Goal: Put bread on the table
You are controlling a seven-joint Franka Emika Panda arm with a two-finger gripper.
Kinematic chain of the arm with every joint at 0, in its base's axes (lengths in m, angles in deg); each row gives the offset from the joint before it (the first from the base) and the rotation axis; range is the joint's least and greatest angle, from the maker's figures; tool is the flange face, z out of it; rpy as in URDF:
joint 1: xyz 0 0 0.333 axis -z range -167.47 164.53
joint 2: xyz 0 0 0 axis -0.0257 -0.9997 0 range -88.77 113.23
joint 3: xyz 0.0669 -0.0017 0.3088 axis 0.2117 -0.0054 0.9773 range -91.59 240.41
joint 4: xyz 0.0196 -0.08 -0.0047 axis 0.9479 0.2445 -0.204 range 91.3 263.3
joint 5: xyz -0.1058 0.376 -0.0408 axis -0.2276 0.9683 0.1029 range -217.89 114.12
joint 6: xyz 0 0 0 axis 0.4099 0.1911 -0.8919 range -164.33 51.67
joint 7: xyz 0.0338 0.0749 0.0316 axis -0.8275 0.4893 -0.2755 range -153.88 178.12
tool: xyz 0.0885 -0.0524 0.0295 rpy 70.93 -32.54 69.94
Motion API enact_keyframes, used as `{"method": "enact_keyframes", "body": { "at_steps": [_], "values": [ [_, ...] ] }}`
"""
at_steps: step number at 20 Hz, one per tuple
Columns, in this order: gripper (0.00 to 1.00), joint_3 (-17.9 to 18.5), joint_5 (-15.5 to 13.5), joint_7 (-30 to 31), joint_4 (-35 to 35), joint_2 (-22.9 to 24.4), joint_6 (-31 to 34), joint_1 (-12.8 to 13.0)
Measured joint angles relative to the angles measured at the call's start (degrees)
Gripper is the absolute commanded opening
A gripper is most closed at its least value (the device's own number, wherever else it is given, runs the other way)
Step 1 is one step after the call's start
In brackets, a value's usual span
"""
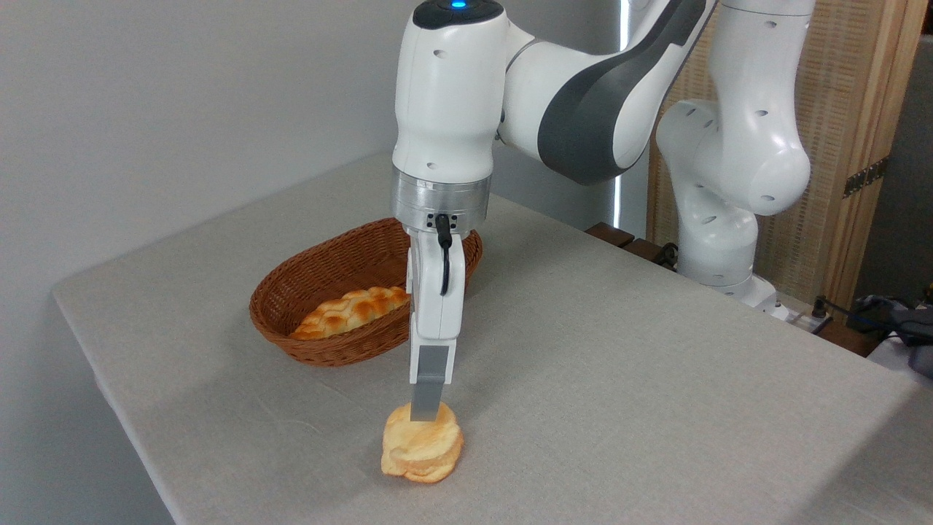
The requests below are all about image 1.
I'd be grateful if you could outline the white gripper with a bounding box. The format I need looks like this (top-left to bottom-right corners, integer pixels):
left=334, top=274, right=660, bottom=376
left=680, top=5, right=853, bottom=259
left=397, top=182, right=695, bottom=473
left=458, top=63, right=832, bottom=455
left=405, top=227, right=467, bottom=424

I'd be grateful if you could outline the round toasted bread bun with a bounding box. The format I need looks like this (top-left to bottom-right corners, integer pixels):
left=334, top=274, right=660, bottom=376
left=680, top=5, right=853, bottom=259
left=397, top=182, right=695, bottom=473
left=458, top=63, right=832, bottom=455
left=380, top=402, right=464, bottom=484

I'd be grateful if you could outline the long braided bread loaf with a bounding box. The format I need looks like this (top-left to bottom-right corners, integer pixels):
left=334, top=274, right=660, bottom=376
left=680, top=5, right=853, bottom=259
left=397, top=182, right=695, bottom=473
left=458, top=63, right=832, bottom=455
left=289, top=286, right=411, bottom=341

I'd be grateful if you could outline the brown wicker basket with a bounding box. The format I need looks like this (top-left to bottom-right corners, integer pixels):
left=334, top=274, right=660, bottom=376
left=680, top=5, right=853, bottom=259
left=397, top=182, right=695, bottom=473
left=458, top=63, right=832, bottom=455
left=249, top=217, right=483, bottom=368

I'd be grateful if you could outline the grey tablecloth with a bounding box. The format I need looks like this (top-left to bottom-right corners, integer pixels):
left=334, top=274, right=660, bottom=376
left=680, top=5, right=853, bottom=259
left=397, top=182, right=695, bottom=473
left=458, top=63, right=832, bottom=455
left=52, top=153, right=933, bottom=525

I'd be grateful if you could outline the brown wooden slat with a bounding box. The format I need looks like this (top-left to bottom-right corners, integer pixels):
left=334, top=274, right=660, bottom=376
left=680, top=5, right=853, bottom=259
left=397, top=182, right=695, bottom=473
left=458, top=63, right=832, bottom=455
left=621, top=238, right=679, bottom=272
left=585, top=222, right=635, bottom=249

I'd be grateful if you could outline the white power strip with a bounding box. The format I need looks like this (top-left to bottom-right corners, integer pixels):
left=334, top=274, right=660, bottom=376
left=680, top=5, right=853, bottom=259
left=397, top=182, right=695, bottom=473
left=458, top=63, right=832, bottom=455
left=771, top=292, right=833, bottom=335

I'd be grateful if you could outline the dark blue-grey bundle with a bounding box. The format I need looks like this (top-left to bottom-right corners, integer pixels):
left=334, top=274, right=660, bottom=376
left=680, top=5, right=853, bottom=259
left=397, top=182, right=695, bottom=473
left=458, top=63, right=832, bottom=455
left=851, top=294, right=933, bottom=378

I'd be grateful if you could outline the dark metal screen hinge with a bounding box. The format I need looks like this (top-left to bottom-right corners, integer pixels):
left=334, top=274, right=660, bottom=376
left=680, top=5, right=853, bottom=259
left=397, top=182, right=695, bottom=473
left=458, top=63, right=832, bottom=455
left=843, top=156, right=889, bottom=199

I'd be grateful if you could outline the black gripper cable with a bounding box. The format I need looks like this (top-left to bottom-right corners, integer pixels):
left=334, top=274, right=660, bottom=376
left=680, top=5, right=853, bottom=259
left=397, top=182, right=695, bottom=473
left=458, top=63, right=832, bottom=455
left=435, top=214, right=454, bottom=296

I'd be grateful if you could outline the black plug with cable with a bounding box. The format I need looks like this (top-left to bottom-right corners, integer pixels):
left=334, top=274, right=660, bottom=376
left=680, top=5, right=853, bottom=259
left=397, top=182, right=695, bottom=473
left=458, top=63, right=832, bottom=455
left=811, top=296, right=933, bottom=325

